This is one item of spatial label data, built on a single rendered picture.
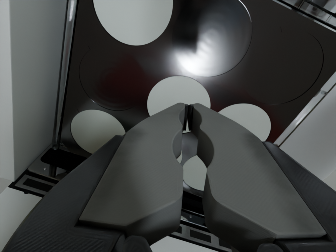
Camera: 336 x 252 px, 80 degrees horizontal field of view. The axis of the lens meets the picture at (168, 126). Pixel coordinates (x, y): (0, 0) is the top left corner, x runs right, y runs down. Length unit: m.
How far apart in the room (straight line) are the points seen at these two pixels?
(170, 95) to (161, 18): 0.11
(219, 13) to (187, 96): 0.12
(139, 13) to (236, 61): 0.14
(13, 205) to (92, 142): 0.15
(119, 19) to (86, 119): 0.17
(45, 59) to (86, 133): 0.13
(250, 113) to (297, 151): 0.21
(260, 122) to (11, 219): 0.41
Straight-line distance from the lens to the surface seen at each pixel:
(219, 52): 0.30
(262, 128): 0.36
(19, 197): 0.43
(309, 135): 0.51
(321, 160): 0.57
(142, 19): 0.29
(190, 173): 0.40
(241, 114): 0.34
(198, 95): 0.31
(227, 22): 0.29
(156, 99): 0.32
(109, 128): 0.36
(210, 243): 0.46
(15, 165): 0.41
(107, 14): 0.30
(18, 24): 0.30
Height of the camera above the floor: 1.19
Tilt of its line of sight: 58 degrees down
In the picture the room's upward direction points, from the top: 171 degrees counter-clockwise
